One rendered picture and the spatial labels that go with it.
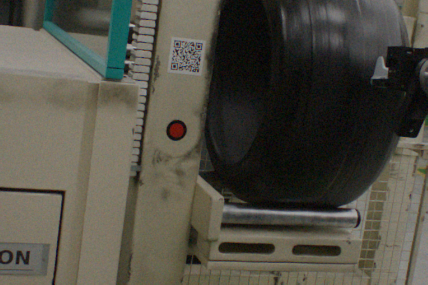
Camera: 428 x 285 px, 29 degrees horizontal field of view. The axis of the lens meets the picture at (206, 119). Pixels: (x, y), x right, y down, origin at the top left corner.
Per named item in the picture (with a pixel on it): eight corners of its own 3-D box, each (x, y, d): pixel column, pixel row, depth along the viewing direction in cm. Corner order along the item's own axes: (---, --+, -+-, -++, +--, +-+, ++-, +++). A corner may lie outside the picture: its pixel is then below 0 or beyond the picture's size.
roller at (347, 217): (216, 203, 176) (209, 199, 181) (214, 224, 177) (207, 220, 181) (362, 210, 188) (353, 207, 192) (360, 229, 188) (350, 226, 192)
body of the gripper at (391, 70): (419, 50, 159) (456, 50, 148) (414, 95, 160) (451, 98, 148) (384, 46, 157) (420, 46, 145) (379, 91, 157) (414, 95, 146)
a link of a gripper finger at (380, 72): (376, 56, 167) (400, 57, 158) (372, 86, 167) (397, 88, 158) (362, 55, 166) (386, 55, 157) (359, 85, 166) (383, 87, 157)
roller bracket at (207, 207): (206, 242, 173) (213, 196, 172) (158, 189, 210) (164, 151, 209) (221, 243, 174) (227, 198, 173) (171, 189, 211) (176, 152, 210)
